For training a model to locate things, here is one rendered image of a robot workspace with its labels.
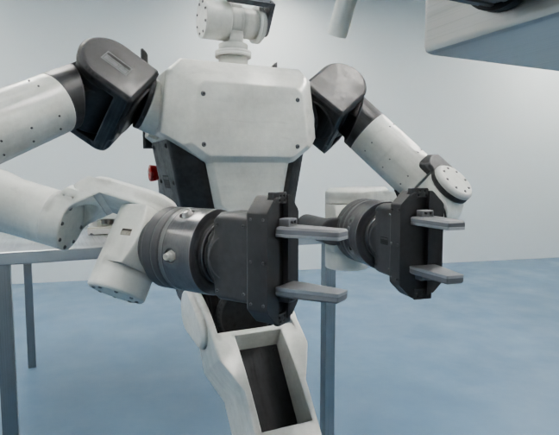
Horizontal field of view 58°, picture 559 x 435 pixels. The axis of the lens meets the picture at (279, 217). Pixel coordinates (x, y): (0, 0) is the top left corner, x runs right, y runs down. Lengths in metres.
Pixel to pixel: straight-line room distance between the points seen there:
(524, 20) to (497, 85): 6.30
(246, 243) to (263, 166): 0.39
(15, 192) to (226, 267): 0.26
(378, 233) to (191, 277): 0.24
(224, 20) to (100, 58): 0.21
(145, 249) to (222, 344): 0.33
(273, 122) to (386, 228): 0.32
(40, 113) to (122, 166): 4.37
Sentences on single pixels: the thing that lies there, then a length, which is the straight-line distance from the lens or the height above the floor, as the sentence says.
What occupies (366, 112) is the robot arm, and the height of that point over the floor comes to 1.16.
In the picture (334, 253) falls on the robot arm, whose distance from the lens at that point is 0.74.
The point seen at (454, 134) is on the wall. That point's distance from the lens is 6.10.
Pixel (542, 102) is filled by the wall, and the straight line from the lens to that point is 6.84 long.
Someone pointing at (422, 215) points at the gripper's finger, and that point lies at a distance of 0.57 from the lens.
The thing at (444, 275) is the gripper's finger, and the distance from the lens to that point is 0.54.
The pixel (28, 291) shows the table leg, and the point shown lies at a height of 0.42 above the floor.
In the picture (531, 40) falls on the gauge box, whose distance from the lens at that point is 0.20.
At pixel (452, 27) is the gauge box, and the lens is 0.20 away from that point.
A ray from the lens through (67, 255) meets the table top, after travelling 1.52.
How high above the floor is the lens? 1.05
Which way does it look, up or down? 5 degrees down
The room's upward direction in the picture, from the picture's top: straight up
